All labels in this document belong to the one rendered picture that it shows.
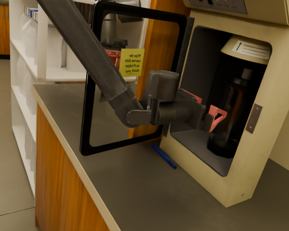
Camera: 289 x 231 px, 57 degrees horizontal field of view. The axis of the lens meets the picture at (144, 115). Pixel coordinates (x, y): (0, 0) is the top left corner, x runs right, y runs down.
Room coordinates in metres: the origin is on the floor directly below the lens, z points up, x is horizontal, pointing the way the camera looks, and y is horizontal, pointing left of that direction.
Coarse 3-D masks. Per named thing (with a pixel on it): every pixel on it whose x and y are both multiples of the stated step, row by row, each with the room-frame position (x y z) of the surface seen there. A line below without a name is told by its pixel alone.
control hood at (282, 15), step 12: (252, 0) 0.60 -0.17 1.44; (264, 0) 0.58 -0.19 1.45; (276, 0) 0.55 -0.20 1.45; (288, 0) 0.54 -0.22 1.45; (228, 12) 0.68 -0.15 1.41; (252, 12) 0.62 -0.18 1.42; (264, 12) 0.59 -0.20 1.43; (276, 12) 0.57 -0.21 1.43; (288, 12) 0.55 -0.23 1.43; (288, 24) 0.56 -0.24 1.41
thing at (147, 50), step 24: (120, 24) 0.65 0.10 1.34; (144, 24) 0.71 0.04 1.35; (168, 24) 0.76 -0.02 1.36; (120, 48) 0.66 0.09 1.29; (144, 48) 0.72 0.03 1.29; (168, 48) 0.78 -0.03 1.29; (144, 72) 0.73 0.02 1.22; (96, 96) 0.62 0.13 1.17; (96, 120) 0.63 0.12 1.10; (96, 144) 0.64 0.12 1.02
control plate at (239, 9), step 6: (192, 0) 0.77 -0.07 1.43; (198, 0) 0.75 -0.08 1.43; (204, 0) 0.73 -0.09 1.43; (222, 0) 0.67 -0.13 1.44; (228, 0) 0.66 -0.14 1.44; (234, 0) 0.64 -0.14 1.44; (240, 0) 0.63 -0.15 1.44; (204, 6) 0.74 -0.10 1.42; (210, 6) 0.72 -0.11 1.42; (216, 6) 0.70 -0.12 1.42; (222, 6) 0.68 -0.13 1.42; (228, 6) 0.67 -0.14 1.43; (234, 6) 0.65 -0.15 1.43; (240, 6) 0.64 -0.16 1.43; (240, 12) 0.65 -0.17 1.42; (246, 12) 0.63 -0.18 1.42
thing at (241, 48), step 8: (232, 40) 0.73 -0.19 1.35; (240, 40) 0.71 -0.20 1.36; (248, 40) 0.69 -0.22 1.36; (256, 40) 0.69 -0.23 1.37; (224, 48) 0.74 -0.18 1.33; (232, 48) 0.71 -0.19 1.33; (240, 48) 0.69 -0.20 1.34; (248, 48) 0.68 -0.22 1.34; (256, 48) 0.68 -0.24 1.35; (264, 48) 0.67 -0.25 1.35; (240, 56) 0.68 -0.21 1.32; (248, 56) 0.67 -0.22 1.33; (256, 56) 0.67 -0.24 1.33; (264, 56) 0.67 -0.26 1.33; (264, 64) 0.66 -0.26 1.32
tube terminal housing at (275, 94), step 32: (192, 32) 0.81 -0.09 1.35; (256, 32) 0.64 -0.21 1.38; (288, 32) 0.58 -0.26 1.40; (288, 64) 0.59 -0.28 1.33; (256, 96) 0.60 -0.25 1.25; (288, 96) 0.62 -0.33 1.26; (256, 128) 0.58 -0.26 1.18; (192, 160) 0.70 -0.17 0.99; (256, 160) 0.61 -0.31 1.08; (224, 192) 0.59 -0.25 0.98
